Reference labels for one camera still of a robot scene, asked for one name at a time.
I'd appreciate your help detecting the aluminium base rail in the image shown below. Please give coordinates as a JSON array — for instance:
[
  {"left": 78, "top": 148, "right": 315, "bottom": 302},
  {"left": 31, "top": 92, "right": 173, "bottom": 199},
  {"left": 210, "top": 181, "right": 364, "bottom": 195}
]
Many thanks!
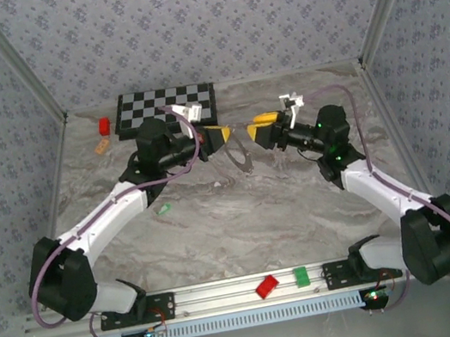
[{"left": 19, "top": 239, "right": 450, "bottom": 337}]

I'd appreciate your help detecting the aluminium side rail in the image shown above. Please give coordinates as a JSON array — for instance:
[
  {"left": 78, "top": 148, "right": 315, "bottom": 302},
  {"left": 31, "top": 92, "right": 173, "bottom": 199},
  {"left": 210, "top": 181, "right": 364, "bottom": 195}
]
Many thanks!
[
  {"left": 357, "top": 47, "right": 450, "bottom": 337},
  {"left": 0, "top": 115, "right": 107, "bottom": 337}
]

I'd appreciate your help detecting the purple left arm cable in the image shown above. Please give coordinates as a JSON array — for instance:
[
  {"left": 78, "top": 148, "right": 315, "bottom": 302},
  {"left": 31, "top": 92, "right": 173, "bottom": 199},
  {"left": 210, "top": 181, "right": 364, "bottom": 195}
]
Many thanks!
[{"left": 0, "top": 100, "right": 234, "bottom": 337}]

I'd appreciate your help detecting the red toy brick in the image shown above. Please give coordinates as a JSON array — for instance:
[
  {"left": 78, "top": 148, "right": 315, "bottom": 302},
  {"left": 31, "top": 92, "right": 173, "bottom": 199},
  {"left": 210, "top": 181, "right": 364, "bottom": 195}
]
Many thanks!
[{"left": 253, "top": 273, "right": 283, "bottom": 302}]

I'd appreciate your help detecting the slotted light blue cable duct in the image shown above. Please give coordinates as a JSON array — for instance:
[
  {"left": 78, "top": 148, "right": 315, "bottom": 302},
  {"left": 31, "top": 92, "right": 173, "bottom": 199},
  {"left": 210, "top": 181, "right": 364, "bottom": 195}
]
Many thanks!
[{"left": 89, "top": 287, "right": 372, "bottom": 337}]

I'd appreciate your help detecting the small wooden block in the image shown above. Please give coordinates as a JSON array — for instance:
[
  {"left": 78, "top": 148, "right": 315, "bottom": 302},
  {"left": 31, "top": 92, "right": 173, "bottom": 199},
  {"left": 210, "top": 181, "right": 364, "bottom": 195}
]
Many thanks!
[{"left": 93, "top": 138, "right": 112, "bottom": 156}]

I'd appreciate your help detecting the green toy brick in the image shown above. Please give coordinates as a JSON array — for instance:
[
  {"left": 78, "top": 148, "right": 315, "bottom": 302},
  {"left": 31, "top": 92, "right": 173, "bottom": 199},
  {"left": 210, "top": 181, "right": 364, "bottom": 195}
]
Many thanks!
[{"left": 292, "top": 265, "right": 312, "bottom": 288}]

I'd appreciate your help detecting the black and grey chessboard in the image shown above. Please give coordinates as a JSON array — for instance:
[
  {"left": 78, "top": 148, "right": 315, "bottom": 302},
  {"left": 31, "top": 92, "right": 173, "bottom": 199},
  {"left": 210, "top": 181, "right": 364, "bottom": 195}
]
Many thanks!
[{"left": 108, "top": 77, "right": 222, "bottom": 144}]

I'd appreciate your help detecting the small red block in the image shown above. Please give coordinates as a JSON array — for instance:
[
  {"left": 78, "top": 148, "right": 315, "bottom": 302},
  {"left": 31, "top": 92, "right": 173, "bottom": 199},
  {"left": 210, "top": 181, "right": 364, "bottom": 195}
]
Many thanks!
[{"left": 96, "top": 115, "right": 113, "bottom": 138}]

